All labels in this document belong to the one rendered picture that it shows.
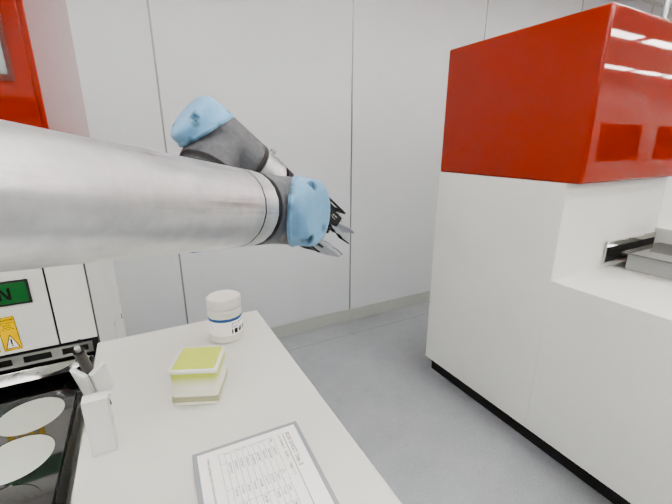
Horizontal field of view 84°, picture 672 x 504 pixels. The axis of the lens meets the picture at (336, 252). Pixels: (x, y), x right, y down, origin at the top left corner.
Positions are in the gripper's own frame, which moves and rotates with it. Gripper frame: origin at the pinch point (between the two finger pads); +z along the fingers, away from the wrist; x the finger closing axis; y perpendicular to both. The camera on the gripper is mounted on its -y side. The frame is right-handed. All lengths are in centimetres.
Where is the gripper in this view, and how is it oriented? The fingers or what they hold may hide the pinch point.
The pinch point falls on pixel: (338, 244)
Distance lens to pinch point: 71.7
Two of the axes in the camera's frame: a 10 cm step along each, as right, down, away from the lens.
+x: 5.4, -8.3, 1.2
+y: 6.0, 2.9, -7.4
